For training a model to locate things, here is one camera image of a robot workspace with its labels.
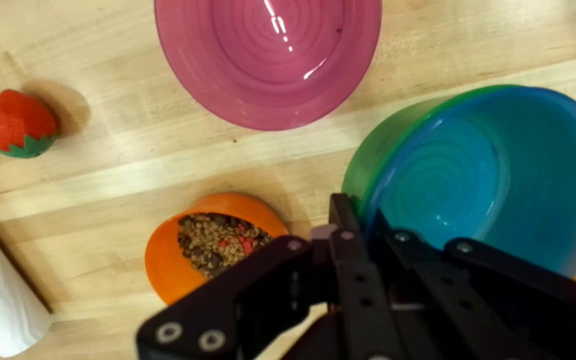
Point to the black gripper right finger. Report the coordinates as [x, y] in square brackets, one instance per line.
[534, 303]

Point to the orange plastic bowl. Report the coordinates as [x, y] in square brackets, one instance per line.
[168, 271]

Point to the green plastic bowl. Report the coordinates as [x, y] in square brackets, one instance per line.
[494, 165]

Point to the grain mix contents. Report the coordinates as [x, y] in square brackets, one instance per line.
[214, 243]

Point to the pink plastic bowl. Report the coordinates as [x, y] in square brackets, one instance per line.
[268, 65]

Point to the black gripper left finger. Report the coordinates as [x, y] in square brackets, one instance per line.
[235, 315]

